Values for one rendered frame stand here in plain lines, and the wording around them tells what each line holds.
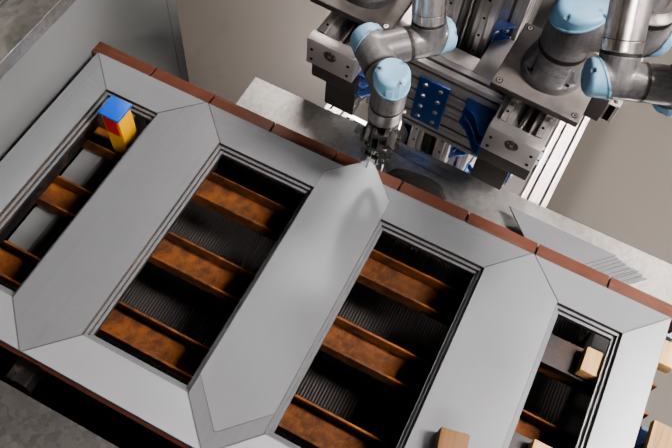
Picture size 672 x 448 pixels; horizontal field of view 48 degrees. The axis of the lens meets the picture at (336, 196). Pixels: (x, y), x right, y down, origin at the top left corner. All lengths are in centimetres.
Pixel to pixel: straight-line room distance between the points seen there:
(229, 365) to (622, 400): 84
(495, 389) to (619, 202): 150
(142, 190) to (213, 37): 149
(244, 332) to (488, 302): 55
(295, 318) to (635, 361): 75
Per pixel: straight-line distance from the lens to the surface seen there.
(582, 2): 173
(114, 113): 193
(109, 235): 180
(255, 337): 166
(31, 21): 194
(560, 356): 183
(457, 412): 165
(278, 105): 216
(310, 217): 178
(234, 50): 318
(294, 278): 171
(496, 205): 206
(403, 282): 191
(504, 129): 181
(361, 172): 185
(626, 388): 178
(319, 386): 194
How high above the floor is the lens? 242
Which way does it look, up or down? 60 degrees down
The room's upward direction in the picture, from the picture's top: 7 degrees clockwise
